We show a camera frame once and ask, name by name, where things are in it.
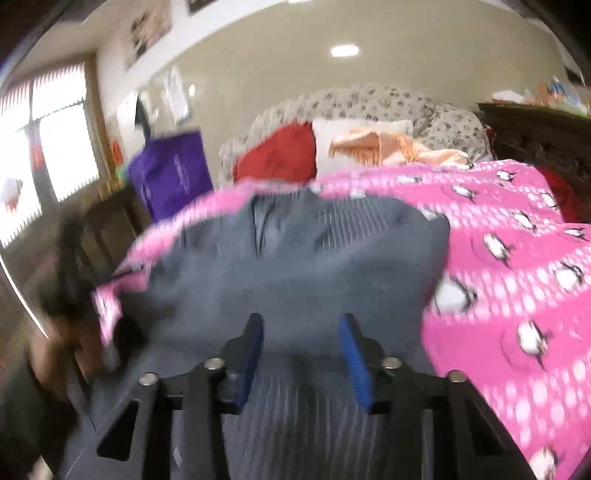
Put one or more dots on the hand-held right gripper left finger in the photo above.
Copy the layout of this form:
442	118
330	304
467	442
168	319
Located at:
249	364

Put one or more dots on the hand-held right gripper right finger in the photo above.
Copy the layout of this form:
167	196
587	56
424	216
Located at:
353	364

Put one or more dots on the grey striped garment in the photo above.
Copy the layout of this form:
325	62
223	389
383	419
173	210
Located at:
295	267

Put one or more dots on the person's left forearm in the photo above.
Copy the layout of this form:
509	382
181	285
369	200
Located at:
53	360

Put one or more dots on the dark wooden side table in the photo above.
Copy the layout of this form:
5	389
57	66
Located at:
115	226

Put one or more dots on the window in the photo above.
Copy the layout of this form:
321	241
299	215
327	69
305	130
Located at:
60	147

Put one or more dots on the purple bag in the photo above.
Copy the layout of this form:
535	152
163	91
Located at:
171	175

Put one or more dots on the pink penguin blanket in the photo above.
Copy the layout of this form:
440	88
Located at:
498	295

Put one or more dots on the red pillow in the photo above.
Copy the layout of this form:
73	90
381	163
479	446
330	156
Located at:
274	154

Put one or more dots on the peach fringed cloth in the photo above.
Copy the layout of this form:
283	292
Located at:
388	147

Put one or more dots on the white pillow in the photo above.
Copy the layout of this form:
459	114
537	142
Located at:
325	138

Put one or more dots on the red cloth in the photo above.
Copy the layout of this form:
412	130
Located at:
558	194

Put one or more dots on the dark wooden cabinet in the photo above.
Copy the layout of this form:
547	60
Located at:
535	138

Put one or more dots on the ceiling light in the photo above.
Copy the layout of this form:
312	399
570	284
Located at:
344	51

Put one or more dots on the white wall paper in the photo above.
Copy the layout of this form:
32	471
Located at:
176	94

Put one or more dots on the wall poster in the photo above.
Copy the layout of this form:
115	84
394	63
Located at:
150	34

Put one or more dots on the framed wall picture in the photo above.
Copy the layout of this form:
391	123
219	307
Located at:
201	5

